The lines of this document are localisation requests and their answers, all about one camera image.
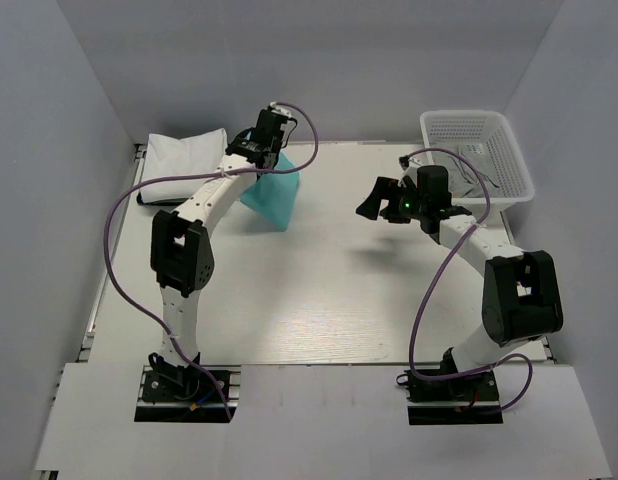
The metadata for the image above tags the teal t-shirt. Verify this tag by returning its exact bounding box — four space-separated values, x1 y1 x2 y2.
240 172 300 231

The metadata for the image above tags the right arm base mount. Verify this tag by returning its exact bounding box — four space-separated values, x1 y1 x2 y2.
396 370 503 426

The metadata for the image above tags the white plastic basket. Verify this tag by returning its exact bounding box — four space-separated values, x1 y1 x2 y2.
420 110 535 211

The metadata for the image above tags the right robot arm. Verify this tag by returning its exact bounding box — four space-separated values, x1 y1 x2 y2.
356 165 564 399

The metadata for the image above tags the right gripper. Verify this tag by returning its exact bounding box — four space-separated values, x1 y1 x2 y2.
357 177 428 224

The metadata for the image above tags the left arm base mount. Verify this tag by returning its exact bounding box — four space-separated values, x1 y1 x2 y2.
134 366 230 424

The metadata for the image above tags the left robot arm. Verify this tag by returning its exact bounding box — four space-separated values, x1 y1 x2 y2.
149 103 297 399

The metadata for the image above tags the folded white t-shirt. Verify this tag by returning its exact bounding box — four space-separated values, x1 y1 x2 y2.
137 128 227 206

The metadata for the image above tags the grey t-shirt in basket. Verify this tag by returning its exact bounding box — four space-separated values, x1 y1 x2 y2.
432 143 500 198

